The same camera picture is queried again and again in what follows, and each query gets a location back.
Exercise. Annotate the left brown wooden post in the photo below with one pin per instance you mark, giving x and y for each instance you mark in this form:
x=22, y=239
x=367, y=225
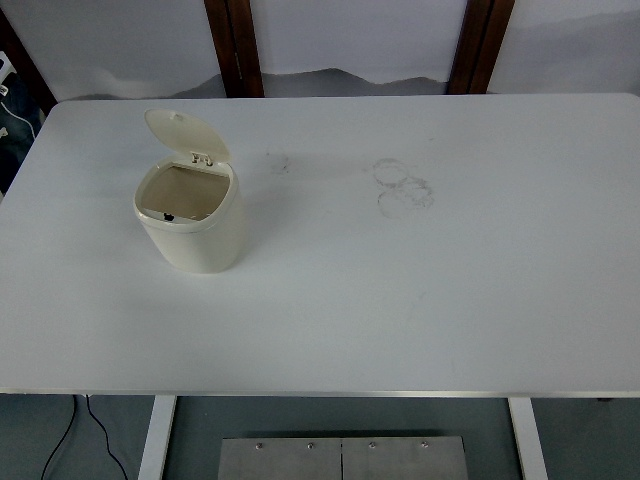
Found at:
x=232, y=30

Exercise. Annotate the right white table leg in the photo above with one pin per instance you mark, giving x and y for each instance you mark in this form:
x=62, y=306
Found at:
x=527, y=438

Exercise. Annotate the right brown wooden post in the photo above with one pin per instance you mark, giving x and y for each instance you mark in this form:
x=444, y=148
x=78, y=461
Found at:
x=483, y=29

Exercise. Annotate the cream desktop trash can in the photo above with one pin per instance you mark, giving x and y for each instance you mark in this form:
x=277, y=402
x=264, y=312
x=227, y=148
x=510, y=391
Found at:
x=190, y=203

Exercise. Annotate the grey metal base plate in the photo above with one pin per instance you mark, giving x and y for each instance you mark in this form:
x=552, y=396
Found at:
x=344, y=458

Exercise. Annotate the dark clutter at left edge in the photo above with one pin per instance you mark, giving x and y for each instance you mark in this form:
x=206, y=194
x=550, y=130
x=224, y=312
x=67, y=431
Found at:
x=26, y=100

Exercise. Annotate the brown wooden post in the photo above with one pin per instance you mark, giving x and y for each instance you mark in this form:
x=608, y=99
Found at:
x=483, y=29
x=232, y=30

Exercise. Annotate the white table leg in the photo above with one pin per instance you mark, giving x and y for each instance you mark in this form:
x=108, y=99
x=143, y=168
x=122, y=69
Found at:
x=158, y=437
x=527, y=438

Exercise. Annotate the left white table leg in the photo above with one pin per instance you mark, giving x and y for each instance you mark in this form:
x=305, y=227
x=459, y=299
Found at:
x=158, y=437

